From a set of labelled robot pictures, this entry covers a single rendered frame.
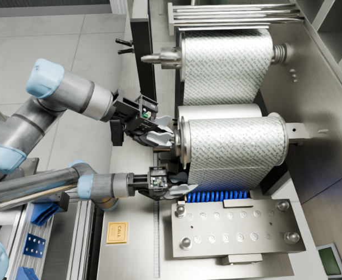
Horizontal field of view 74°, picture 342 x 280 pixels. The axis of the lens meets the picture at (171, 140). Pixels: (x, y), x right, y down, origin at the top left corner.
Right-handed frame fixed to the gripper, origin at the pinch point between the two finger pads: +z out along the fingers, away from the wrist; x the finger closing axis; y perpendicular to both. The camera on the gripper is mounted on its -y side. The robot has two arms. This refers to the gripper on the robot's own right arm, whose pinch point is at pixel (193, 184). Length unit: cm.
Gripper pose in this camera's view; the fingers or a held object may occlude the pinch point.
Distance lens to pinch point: 75.1
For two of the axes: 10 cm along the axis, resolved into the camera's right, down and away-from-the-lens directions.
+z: 10.0, -0.4, 0.2
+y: 0.0, -5.4, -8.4
